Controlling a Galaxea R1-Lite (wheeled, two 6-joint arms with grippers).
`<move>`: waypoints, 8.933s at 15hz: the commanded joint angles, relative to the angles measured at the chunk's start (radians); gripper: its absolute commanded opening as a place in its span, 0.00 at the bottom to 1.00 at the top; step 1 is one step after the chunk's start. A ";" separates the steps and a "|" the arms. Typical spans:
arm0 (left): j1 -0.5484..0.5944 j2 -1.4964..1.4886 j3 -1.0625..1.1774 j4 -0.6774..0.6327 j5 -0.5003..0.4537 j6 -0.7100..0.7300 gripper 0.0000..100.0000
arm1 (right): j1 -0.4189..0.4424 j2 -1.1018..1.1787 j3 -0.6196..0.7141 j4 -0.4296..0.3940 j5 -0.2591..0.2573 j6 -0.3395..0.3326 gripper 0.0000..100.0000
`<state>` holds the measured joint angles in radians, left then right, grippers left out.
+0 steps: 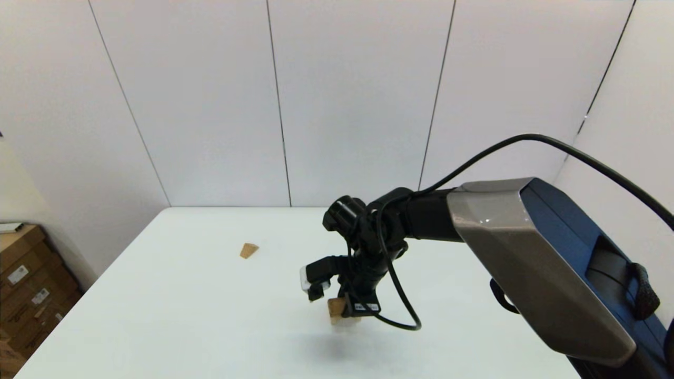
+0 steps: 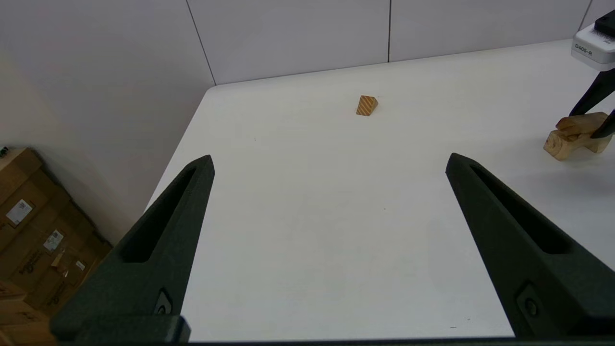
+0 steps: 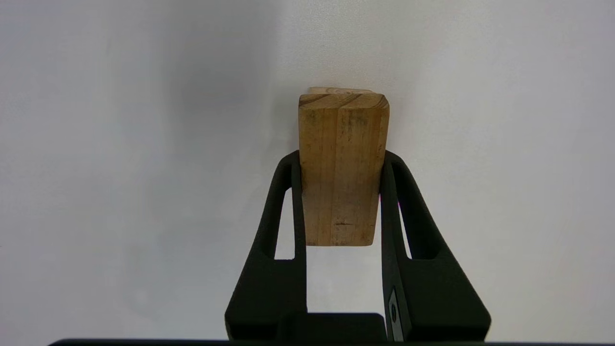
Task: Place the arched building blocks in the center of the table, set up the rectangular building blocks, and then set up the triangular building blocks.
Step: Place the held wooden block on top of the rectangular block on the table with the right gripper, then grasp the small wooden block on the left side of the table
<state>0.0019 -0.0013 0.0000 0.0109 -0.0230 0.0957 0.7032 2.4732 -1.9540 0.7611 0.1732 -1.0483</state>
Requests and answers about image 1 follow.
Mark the brown cardboard box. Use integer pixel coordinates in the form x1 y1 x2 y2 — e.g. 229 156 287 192
0 329 28 379
0 266 85 360
0 225 65 290

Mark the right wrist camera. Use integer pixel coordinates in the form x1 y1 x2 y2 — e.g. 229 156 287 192
300 256 344 303

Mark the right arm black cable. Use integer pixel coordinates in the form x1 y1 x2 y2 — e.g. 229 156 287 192
345 133 674 332

